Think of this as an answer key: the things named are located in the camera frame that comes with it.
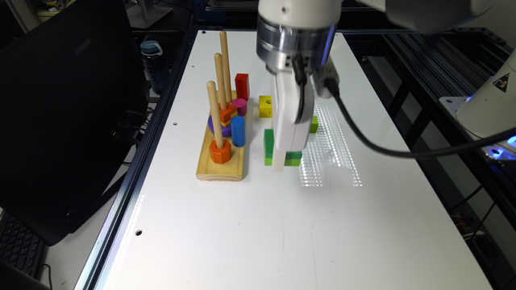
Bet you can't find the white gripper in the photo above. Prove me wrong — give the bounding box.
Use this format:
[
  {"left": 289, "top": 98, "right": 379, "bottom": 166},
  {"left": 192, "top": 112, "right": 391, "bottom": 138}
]
[{"left": 272, "top": 70, "right": 314, "bottom": 173}]

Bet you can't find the dark green square block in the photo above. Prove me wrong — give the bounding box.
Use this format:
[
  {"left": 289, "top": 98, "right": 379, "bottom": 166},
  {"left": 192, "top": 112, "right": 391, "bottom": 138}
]
[{"left": 264, "top": 129, "right": 302, "bottom": 167}]

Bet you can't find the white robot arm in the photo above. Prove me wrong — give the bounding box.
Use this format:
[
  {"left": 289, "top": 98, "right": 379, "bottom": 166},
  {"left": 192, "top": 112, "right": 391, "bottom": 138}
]
[{"left": 256, "top": 0, "right": 493, "bottom": 172}]

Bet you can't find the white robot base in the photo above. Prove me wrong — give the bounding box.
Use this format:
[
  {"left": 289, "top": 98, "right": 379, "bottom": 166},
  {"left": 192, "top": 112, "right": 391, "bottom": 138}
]
[{"left": 439, "top": 53, "right": 515, "bottom": 141}]

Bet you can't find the light green rectangular block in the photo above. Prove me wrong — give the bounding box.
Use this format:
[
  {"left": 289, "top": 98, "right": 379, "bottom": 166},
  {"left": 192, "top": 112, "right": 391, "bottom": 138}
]
[{"left": 310, "top": 116, "right": 318, "bottom": 133}]

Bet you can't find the blue cylinder block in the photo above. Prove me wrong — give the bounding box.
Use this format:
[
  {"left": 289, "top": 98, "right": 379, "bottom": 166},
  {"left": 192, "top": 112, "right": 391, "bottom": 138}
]
[{"left": 231, "top": 116, "right": 246, "bottom": 147}]

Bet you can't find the yellow cube block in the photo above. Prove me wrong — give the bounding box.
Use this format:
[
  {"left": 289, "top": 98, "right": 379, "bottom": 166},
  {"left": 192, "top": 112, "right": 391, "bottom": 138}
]
[{"left": 259, "top": 96, "right": 273, "bottom": 118}]

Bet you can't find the orange hexagon block front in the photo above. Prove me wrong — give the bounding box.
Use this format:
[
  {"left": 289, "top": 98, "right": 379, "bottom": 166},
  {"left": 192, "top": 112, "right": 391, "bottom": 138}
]
[{"left": 209, "top": 139, "right": 232, "bottom": 164}]

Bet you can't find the pink cylinder block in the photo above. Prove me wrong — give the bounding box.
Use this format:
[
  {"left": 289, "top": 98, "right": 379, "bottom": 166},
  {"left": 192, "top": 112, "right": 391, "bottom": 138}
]
[{"left": 232, "top": 98, "right": 248, "bottom": 116}]

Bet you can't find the red rectangular block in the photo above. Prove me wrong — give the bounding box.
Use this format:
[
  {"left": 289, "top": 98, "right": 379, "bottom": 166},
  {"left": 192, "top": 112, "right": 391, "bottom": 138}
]
[{"left": 235, "top": 73, "right": 250, "bottom": 101}]

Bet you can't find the wooden peg base board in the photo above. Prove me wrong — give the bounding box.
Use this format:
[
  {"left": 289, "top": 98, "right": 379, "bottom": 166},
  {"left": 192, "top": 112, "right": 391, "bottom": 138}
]
[{"left": 196, "top": 82, "right": 246, "bottom": 181}]

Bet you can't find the front wooden peg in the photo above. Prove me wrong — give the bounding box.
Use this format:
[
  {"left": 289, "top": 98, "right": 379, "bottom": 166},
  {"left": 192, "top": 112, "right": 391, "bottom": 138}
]
[{"left": 206, "top": 81, "right": 223, "bottom": 148}]

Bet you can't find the wooden peg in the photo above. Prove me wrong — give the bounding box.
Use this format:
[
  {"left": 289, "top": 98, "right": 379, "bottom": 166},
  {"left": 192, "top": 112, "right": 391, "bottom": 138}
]
[
  {"left": 214, "top": 52, "right": 227, "bottom": 110},
  {"left": 219, "top": 31, "right": 233, "bottom": 103},
  {"left": 206, "top": 81, "right": 223, "bottom": 148}
]

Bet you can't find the middle wooden peg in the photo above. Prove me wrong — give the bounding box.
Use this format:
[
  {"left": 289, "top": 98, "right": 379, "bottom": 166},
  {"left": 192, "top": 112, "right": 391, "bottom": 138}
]
[{"left": 214, "top": 52, "right": 227, "bottom": 110}]

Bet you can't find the rear wooden peg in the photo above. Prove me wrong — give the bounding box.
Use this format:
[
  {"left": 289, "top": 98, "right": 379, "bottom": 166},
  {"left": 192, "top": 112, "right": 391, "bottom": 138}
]
[{"left": 219, "top": 31, "right": 233, "bottom": 103}]

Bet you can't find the dark water bottle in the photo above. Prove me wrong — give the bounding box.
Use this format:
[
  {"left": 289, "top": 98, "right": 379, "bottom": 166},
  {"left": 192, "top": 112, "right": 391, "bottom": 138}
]
[{"left": 140, "top": 40, "right": 169, "bottom": 94}]

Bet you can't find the grey monitor stand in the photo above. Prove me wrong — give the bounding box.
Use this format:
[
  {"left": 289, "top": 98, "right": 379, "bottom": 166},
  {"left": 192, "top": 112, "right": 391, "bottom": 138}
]
[{"left": 126, "top": 0, "right": 173, "bottom": 29}]

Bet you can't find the black Samsung monitor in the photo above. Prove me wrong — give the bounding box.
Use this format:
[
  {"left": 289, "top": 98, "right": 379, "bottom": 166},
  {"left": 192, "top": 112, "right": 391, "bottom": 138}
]
[{"left": 1, "top": 0, "right": 148, "bottom": 245}]

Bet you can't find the black keyboard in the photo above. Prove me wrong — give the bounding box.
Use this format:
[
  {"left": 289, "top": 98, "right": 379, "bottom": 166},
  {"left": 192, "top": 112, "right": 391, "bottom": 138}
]
[{"left": 1, "top": 211, "right": 46, "bottom": 280}]

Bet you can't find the purple ring block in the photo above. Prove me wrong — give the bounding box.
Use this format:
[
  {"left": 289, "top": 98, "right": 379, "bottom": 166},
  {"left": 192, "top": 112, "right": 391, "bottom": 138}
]
[{"left": 207, "top": 114, "right": 233, "bottom": 138}]

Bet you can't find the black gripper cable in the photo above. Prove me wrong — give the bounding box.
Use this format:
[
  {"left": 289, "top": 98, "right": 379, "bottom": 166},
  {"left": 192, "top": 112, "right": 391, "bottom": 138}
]
[{"left": 292, "top": 56, "right": 516, "bottom": 160}]

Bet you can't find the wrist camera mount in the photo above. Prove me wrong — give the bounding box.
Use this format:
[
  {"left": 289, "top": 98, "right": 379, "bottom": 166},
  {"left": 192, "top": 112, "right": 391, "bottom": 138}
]
[{"left": 312, "top": 56, "right": 339, "bottom": 98}]

